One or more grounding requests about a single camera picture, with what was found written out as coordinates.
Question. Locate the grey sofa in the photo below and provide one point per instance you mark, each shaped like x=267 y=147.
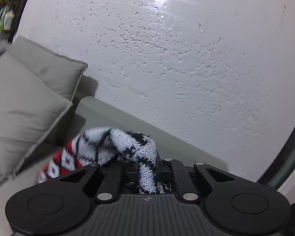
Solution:
x=127 y=120

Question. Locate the large grey cushion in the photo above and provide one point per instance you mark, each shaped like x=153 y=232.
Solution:
x=22 y=108

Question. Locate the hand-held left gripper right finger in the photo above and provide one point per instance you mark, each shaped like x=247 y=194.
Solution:
x=179 y=177

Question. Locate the dark framed window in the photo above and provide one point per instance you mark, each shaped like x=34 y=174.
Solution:
x=291 y=162

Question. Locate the red white black knit sweater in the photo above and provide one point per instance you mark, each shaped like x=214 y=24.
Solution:
x=147 y=152

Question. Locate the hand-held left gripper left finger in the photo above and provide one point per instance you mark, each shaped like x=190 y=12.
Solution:
x=115 y=177

